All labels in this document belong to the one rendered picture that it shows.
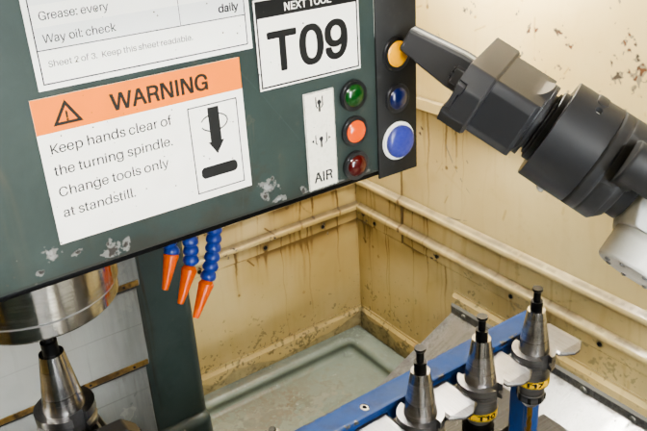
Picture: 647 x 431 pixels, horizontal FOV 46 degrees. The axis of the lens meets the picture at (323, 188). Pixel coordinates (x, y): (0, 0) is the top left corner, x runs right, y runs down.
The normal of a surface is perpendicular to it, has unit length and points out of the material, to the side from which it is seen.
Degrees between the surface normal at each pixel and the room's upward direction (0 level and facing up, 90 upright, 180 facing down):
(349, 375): 0
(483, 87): 52
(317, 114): 90
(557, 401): 24
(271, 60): 90
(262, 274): 90
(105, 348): 89
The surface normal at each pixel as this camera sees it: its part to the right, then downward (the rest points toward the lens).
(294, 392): -0.06, -0.91
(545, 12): -0.82, 0.27
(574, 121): -0.06, -0.18
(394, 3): 0.57, 0.30
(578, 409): -0.39, -0.73
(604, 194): -0.44, 0.44
